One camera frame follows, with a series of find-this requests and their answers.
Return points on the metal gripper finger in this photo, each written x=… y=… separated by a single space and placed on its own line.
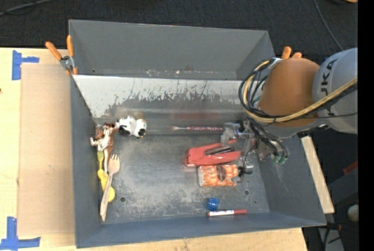
x=231 y=130
x=246 y=168

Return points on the orange and white packet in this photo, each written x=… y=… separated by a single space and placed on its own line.
x=214 y=176

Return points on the red stapler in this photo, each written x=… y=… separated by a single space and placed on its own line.
x=201 y=156

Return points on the red and white marker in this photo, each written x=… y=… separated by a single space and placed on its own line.
x=226 y=212

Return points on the small blue cup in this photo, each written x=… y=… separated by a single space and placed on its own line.
x=213 y=203

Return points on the grey metal bin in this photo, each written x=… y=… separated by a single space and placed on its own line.
x=163 y=174

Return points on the black and white toy cow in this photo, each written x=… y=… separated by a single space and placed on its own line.
x=132 y=125

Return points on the beige plastic fork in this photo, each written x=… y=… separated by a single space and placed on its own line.
x=113 y=165

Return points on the brown and white toy animal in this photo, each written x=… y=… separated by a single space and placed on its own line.
x=105 y=136

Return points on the yellow plastic spoon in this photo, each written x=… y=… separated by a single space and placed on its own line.
x=102 y=175

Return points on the pale brown flat board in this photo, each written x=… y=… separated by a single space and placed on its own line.
x=44 y=150

